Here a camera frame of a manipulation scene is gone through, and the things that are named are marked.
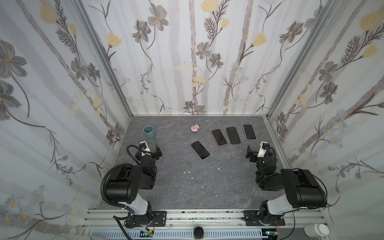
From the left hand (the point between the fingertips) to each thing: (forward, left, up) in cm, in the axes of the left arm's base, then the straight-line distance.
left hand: (145, 142), depth 89 cm
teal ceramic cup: (+16, +3, -9) cm, 19 cm away
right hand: (-4, -66, +2) cm, 66 cm away
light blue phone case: (+16, -73, -12) cm, 76 cm away
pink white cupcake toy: (+19, -31, -10) cm, 38 cm away
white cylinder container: (-47, -81, 0) cm, 94 cm away
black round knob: (-46, -30, -1) cm, 55 cm away
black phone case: (+12, -60, -11) cm, 62 cm away
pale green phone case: (-1, -34, -9) cm, 35 cm away
